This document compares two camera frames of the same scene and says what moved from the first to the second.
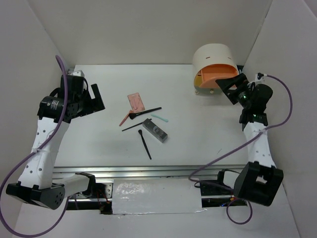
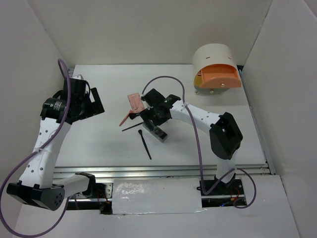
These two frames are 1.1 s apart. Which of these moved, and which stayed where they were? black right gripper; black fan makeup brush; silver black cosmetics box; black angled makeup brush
Moved: black right gripper
Stayed: black fan makeup brush; silver black cosmetics box; black angled makeup brush
